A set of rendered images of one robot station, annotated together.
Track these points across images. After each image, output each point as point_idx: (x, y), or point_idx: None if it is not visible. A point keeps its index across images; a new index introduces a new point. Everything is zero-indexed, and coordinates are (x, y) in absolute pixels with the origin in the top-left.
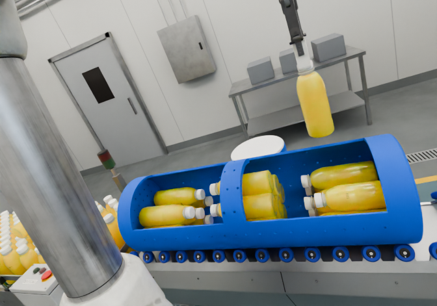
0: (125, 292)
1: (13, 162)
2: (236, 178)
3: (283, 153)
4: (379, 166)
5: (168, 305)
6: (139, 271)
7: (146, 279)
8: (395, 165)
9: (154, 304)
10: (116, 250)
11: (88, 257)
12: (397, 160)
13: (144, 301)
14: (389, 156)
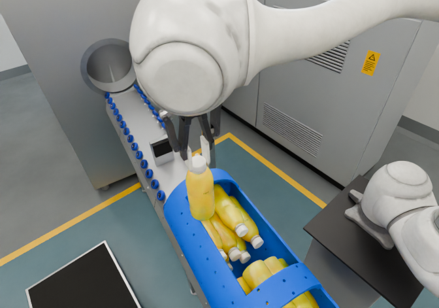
0: (428, 208)
1: None
2: (290, 271)
3: (221, 256)
4: (223, 178)
5: (399, 222)
6: (419, 217)
7: (414, 220)
8: (219, 172)
9: (409, 218)
10: (438, 210)
11: None
12: (215, 171)
13: (416, 214)
14: (215, 173)
